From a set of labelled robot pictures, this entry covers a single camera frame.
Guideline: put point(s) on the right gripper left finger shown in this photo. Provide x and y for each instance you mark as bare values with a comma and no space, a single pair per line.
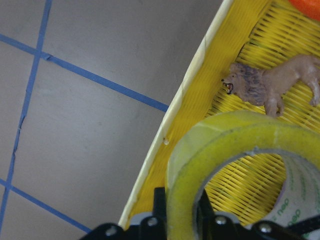
143,226

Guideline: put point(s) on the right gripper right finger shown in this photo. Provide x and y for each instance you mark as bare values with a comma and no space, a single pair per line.
212,225

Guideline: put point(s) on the yellow tape roll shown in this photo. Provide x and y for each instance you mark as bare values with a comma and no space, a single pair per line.
225,150

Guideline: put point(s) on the brown toy lion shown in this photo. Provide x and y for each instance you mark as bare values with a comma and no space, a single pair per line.
265,87

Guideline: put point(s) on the orange toy carrot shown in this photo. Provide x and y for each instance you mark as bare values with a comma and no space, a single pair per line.
310,8

